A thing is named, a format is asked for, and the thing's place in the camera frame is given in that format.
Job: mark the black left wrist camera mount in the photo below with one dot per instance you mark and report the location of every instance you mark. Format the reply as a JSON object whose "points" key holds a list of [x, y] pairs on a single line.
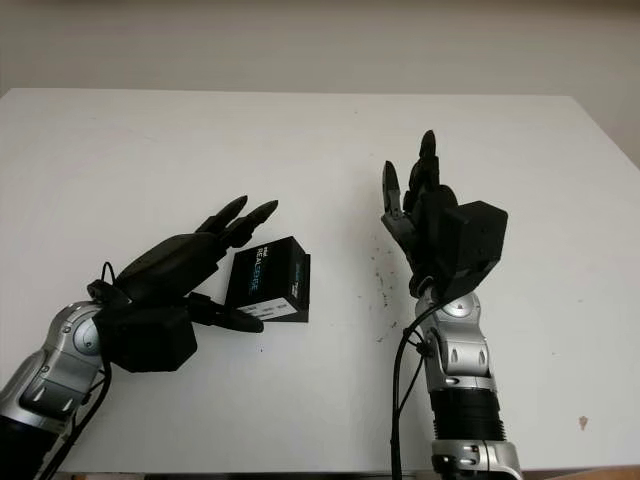
{"points": [[150, 340]]}

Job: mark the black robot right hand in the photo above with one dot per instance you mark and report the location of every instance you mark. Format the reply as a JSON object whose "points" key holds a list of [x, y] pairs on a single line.
{"points": [[425, 235]]}

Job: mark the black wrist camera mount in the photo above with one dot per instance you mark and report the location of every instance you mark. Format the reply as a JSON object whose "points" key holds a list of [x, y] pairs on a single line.
{"points": [[475, 240], [150, 340]]}

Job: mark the black camera box base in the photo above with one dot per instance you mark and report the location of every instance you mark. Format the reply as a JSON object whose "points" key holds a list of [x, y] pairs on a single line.
{"points": [[305, 280]]}

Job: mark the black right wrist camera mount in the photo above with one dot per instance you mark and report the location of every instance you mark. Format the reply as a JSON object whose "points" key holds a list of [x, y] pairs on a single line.
{"points": [[475, 240]]}

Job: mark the black RealSense box lid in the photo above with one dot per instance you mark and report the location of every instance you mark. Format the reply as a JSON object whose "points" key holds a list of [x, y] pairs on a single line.
{"points": [[260, 275]]}

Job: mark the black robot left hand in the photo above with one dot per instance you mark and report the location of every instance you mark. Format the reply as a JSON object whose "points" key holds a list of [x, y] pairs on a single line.
{"points": [[170, 265]]}

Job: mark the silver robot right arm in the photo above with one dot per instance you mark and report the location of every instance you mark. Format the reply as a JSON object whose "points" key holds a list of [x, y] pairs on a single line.
{"points": [[460, 360]]}

